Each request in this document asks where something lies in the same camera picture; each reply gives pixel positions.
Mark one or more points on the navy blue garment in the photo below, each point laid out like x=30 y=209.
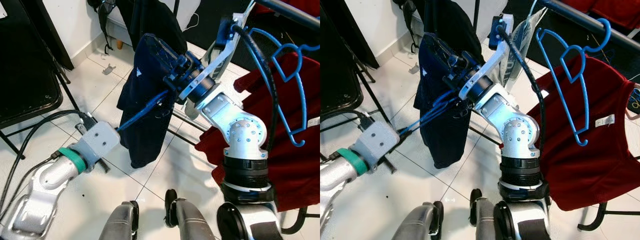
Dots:
x=145 y=130
x=445 y=135

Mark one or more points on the red knit garment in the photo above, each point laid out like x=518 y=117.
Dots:
x=290 y=170
x=600 y=165

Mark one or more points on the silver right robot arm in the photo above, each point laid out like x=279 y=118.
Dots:
x=520 y=132
x=240 y=135

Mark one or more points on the small white plastic piece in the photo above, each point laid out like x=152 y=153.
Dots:
x=414 y=69
x=109 y=69

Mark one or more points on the black printed garment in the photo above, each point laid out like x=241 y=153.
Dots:
x=155 y=22
x=450 y=22

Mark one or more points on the grey upholstered bench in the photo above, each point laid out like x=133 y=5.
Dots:
x=187 y=15

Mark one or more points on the black folding chair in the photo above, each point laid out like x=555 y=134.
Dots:
x=340 y=60
x=25 y=75

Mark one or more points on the black metal clothes rack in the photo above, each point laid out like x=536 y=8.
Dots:
x=295 y=14
x=575 y=14

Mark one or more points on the red draped cloth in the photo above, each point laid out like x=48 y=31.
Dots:
x=305 y=5
x=615 y=10

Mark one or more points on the grey robot left leg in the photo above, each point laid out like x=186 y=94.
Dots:
x=417 y=225
x=120 y=225

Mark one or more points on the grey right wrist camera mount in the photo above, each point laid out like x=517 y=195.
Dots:
x=492 y=60
x=220 y=65

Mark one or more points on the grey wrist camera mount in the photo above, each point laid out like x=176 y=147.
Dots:
x=377 y=142
x=97 y=140
x=220 y=65
x=492 y=60

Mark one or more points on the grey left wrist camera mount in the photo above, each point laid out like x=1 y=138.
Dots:
x=377 y=142
x=97 y=140

